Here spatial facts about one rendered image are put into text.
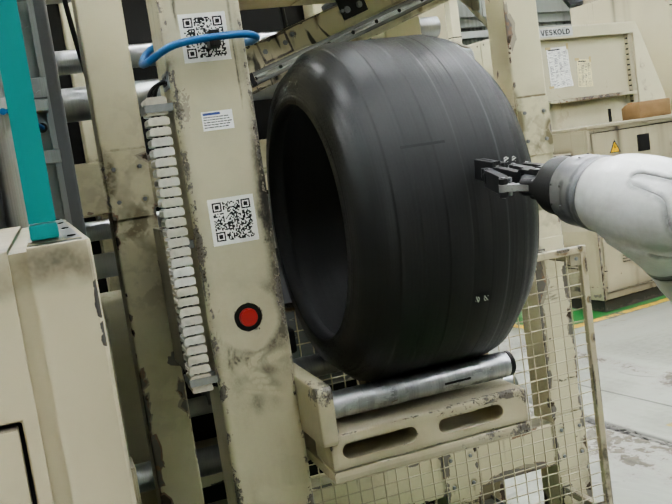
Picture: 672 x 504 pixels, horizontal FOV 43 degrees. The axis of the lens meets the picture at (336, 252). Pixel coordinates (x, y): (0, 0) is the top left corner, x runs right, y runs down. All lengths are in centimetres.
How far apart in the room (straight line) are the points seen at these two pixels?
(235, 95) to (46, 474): 86
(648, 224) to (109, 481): 58
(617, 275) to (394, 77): 483
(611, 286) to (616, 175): 509
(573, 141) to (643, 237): 505
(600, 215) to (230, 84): 67
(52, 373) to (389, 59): 89
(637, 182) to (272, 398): 74
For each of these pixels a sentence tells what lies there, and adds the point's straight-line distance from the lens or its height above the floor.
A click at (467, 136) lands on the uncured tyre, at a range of 131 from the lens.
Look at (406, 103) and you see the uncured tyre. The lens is 131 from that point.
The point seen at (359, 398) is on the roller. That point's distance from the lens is 140.
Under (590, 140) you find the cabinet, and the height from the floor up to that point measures 115.
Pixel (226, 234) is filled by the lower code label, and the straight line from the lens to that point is 138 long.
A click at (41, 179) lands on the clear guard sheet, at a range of 62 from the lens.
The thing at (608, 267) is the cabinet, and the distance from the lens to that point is 602.
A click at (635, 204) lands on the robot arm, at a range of 93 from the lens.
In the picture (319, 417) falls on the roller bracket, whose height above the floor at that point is 90.
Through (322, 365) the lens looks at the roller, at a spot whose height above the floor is 90.
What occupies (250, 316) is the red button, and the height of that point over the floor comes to 106.
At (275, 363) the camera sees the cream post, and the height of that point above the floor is 98.
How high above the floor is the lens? 130
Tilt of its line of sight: 6 degrees down
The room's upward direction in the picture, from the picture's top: 8 degrees counter-clockwise
